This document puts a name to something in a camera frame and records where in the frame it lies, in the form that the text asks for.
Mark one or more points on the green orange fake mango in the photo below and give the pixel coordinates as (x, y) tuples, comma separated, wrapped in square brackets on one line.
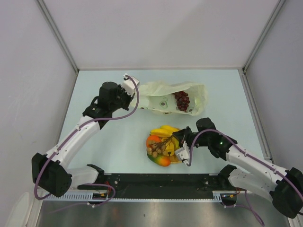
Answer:
[(160, 160)]

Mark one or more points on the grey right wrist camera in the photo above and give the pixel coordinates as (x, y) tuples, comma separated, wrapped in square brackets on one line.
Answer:
[(183, 154)]

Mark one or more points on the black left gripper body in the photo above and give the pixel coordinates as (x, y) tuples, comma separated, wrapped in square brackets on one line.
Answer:
[(123, 99)]

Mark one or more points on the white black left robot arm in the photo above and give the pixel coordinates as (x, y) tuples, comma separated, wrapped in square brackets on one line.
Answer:
[(50, 171)]

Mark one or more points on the dark red fake grapes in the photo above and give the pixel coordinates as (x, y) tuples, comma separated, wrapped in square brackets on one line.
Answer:
[(182, 100)]

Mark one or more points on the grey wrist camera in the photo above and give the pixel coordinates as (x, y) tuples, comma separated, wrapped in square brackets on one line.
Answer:
[(183, 154), (129, 84)]

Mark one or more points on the yellow fake banana bunch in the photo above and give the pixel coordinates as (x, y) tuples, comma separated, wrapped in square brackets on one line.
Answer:
[(166, 131)]

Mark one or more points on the pale green plastic bag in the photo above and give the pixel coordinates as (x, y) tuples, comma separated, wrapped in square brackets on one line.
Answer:
[(159, 97)]

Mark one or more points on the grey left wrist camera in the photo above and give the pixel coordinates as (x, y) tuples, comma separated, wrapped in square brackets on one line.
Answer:
[(129, 84)]

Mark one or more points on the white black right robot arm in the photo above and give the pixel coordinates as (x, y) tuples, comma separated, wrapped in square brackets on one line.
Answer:
[(282, 187)]

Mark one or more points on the orange fake persimmon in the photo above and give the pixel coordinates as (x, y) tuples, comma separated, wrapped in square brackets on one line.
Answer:
[(152, 139)]

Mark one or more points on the brown fake longan branch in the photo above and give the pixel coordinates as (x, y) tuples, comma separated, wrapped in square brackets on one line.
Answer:
[(166, 148)]

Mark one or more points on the orange woven wicker tray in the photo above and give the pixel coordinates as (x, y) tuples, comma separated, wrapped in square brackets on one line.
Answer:
[(174, 160)]

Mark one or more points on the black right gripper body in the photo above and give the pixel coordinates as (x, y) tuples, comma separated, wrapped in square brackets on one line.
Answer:
[(190, 137)]

